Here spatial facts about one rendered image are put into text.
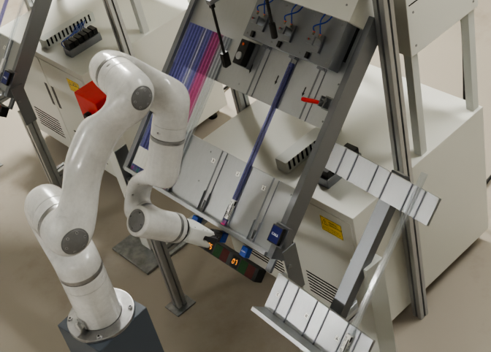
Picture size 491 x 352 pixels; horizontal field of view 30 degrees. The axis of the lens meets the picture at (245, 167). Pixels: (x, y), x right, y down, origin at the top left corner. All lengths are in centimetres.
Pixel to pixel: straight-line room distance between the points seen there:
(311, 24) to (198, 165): 57
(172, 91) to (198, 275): 144
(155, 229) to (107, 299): 23
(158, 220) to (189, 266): 121
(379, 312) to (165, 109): 76
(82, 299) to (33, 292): 136
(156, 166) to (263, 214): 39
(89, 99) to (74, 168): 105
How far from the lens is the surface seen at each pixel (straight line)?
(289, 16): 261
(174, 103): 227
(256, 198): 261
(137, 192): 249
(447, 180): 310
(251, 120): 321
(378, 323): 246
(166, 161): 234
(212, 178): 273
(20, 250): 401
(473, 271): 341
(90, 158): 223
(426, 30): 271
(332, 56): 248
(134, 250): 376
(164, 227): 245
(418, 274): 311
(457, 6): 280
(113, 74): 217
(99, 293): 244
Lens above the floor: 250
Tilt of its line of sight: 39 degrees down
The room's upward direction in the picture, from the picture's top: 15 degrees counter-clockwise
